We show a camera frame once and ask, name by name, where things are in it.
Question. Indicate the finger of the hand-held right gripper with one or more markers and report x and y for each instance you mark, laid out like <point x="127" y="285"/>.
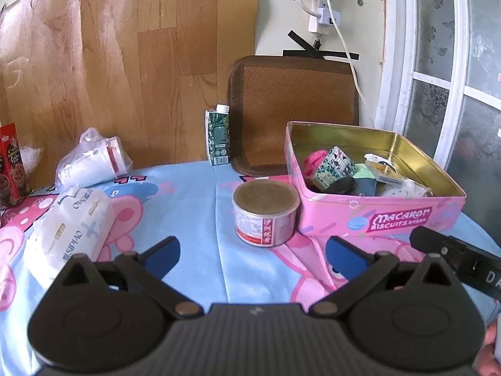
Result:
<point x="430" y="241"/>

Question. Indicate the light green cloth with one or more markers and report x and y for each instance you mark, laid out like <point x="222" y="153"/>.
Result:
<point x="364" y="173"/>

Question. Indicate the black tape cross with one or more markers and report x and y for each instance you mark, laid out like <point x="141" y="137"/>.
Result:
<point x="317" y="51"/>

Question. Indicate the plastic bag of paper cups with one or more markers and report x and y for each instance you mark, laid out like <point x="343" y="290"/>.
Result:
<point x="94" y="160"/>

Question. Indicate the person's right hand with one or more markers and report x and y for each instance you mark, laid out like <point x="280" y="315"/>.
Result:
<point x="489" y="344"/>

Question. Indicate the pink knitted cloth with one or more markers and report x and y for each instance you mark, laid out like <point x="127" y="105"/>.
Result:
<point x="315" y="162"/>

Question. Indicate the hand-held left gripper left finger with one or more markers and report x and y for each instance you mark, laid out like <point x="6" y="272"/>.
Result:
<point x="164" y="252"/>

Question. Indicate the clear smiley face packet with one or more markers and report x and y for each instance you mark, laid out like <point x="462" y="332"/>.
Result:
<point x="403" y="190"/>

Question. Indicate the red snack box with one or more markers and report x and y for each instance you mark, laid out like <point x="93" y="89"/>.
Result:
<point x="11" y="164"/>

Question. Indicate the green drink carton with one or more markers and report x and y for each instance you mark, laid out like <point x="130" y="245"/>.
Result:
<point x="217" y="137"/>

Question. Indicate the wood pattern board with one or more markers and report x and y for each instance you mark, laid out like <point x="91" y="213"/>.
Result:
<point x="137" y="66"/>

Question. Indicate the white power strip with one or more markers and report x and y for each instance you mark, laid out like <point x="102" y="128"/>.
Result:
<point x="319" y="8"/>

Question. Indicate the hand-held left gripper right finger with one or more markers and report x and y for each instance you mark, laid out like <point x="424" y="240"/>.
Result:
<point x="344" y="254"/>

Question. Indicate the pink pig printed blanket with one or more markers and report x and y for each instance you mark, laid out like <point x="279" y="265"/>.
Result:
<point x="203" y="219"/>

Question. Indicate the white window frame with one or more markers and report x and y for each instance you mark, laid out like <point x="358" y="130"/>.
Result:
<point x="395" y="66"/>

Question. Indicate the brown woven seat mat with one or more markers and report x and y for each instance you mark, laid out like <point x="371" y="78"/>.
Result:
<point x="293" y="105"/>

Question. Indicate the green patterned pouch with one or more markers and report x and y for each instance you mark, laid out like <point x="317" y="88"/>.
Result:
<point x="332" y="166"/>

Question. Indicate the pink biscuit tin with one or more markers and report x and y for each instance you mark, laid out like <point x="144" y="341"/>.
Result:
<point x="332" y="215"/>

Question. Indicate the black round item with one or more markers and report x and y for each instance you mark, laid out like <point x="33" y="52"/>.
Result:
<point x="340" y="186"/>

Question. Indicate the round tin can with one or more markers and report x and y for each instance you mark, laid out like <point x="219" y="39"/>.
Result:
<point x="266" y="211"/>

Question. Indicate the white packet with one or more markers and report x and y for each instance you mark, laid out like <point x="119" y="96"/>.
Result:
<point x="373" y="159"/>

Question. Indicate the crumpled clear plastic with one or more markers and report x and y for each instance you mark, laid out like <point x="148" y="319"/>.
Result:
<point x="30" y="158"/>

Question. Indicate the large white tissue pack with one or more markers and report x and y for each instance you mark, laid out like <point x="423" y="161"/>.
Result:
<point x="70" y="227"/>

